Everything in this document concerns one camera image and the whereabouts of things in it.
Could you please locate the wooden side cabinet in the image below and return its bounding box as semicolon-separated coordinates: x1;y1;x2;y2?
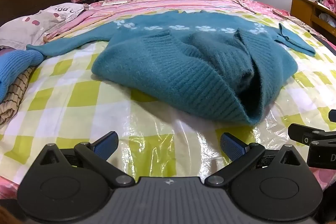
291;0;336;44

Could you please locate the brown striped garment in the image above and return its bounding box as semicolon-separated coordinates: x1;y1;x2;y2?
0;65;37;126

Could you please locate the teal knitted sweater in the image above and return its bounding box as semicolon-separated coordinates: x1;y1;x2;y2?
26;9;317;126

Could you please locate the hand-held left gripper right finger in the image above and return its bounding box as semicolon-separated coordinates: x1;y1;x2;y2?
204;132;302;187

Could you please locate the white paper sheet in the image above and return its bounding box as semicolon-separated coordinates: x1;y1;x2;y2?
101;0;128;7

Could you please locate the green checked plastic sheet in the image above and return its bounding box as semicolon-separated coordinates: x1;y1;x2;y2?
0;10;336;180

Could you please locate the grey pillow with pink print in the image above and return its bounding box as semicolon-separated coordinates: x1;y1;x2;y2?
0;2;85;50

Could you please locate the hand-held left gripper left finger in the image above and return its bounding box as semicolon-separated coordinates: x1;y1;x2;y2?
39;131;135;187

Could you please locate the pink patterned clothes pile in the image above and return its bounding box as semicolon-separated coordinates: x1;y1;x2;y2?
314;0;336;14

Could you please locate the light blue knitted sweater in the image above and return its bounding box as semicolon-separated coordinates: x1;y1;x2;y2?
0;49;44;104

